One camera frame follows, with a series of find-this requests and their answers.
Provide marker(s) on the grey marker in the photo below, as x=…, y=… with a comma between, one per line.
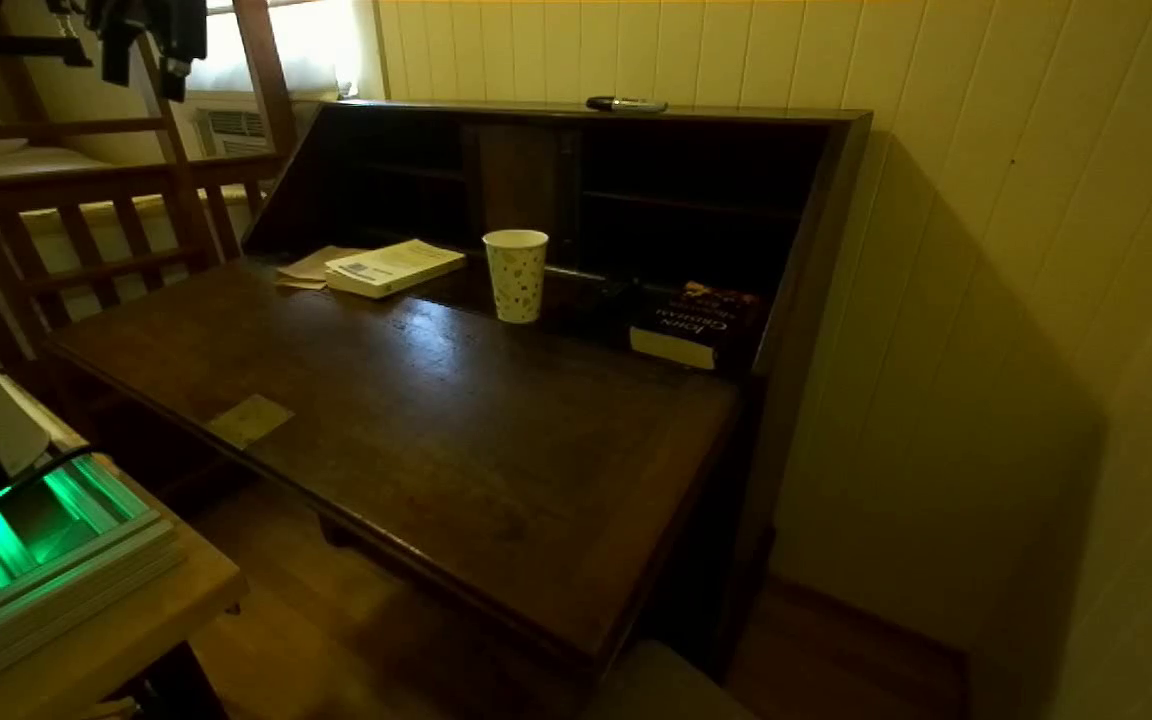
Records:
x=626, y=106

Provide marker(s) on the speckled white paper cup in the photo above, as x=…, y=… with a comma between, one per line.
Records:
x=516, y=272

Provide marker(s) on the dark wooden secretary desk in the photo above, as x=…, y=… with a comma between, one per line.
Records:
x=547, y=478

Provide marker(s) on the dark John Grisham paperback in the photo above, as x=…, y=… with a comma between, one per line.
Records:
x=699, y=326

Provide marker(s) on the white paperback book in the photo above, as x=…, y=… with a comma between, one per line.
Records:
x=391, y=269

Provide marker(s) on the small yellow sticky note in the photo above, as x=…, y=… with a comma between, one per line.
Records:
x=250, y=422

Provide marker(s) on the white window air conditioner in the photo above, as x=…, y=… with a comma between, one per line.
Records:
x=234, y=134

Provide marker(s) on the green lit electronics box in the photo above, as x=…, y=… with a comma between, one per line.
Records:
x=75, y=539

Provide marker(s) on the light wooden side table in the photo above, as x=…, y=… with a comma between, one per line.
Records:
x=127, y=639

